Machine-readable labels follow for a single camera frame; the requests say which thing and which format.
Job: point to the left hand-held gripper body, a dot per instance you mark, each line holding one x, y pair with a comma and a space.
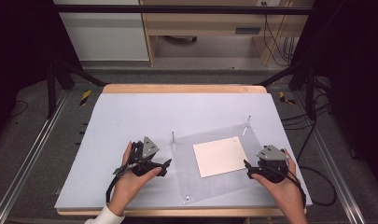
141, 165

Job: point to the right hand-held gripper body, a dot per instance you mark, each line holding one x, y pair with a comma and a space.
272, 166

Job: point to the paper picture card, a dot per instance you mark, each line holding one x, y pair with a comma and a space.
219, 157

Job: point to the clear acrylic picture frame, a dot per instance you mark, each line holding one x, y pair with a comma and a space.
205, 186

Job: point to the person's left hand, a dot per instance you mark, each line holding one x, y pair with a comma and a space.
127, 186

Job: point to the person's right hand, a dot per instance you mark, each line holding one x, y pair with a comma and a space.
286, 196

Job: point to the white foam mat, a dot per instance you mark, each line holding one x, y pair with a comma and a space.
130, 118

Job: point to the yellow clamp right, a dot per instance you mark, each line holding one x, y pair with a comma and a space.
284, 98

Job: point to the yellow clamp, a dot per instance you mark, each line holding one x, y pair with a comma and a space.
284, 98
85, 97

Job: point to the wooden table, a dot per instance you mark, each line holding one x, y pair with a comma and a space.
183, 88

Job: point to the black metal stand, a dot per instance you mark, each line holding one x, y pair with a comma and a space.
53, 90
309, 93

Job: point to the yellow clamp left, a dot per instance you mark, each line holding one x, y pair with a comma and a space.
85, 97

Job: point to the dark curtain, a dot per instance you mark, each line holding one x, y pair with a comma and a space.
354, 77
18, 46

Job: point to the white cabinet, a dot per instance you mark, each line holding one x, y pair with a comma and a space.
105, 34

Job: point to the light wooden desk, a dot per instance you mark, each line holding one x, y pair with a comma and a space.
202, 21

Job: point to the aluminium floor rail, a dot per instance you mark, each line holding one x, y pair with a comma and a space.
31, 149
336, 171

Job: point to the black horizontal frame bar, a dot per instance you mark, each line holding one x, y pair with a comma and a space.
177, 9

